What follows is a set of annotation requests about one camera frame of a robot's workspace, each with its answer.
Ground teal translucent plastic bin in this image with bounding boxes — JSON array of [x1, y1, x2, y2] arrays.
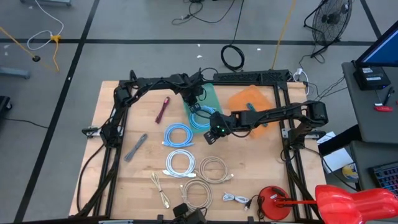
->
[[183, 83, 223, 135]]

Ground light blue cable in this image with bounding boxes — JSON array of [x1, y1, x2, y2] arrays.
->
[[161, 123, 195, 147], [188, 105, 218, 131]]

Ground teal tool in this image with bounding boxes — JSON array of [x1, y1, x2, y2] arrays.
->
[[246, 102, 269, 128]]

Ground maroon cable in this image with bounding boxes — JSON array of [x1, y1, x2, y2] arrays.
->
[[154, 96, 171, 124]]

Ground orange translucent plastic bin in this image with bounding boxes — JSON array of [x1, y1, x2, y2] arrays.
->
[[228, 85, 282, 140]]

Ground beige HDMI cable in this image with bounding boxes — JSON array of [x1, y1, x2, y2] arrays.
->
[[179, 178, 214, 212]]

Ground small white cable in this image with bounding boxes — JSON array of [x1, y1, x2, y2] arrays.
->
[[222, 192, 250, 205]]

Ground thin beige cable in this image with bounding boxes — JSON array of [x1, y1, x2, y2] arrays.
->
[[150, 171, 171, 210]]

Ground white power adapter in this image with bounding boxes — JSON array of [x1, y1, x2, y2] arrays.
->
[[292, 67, 310, 96]]

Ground black box-shaped device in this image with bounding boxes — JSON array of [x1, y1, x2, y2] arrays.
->
[[172, 202, 208, 224]]

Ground white paper sheet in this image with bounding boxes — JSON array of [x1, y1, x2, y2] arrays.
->
[[322, 147, 354, 174]]

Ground yellow and blue disc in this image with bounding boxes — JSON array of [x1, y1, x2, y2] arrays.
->
[[341, 163, 360, 183]]

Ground grey desk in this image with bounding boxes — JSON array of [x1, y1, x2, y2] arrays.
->
[[341, 61, 398, 146], [349, 141, 398, 194]]

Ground black floor fan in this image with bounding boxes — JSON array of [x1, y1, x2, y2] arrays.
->
[[303, 0, 354, 59]]

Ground red desk lamp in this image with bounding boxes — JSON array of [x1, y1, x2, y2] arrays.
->
[[259, 184, 398, 224]]

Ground black box with labels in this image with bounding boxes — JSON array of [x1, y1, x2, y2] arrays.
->
[[353, 63, 392, 91]]

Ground dark pen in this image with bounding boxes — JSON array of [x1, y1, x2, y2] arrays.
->
[[381, 86, 393, 106]]

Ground grey metal floor foot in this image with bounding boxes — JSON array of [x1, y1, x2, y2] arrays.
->
[[20, 0, 72, 7], [0, 67, 31, 79]]

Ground backlit black keyboard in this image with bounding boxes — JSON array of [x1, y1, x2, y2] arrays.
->
[[368, 161, 398, 195]]

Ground black computer monitor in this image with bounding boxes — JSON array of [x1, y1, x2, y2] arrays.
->
[[355, 20, 398, 68]]

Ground black caster base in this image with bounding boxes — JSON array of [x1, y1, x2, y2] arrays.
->
[[0, 95, 12, 121]]

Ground black coiled floor cable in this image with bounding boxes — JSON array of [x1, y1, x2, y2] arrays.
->
[[220, 0, 246, 72]]

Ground black aluminium table frame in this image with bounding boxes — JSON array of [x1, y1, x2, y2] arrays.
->
[[74, 70, 323, 224]]

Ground black loose floor cable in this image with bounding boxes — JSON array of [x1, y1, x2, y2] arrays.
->
[[172, 0, 237, 26]]

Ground black lamp power cord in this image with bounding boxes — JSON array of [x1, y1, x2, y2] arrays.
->
[[244, 194, 265, 222]]

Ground long yellow floor cable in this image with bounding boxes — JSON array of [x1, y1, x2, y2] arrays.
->
[[271, 0, 298, 70]]

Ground yellow floor strap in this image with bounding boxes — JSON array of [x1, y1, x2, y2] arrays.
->
[[0, 27, 62, 72]]

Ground white floor cable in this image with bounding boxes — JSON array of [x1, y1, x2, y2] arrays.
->
[[26, 0, 65, 51]]

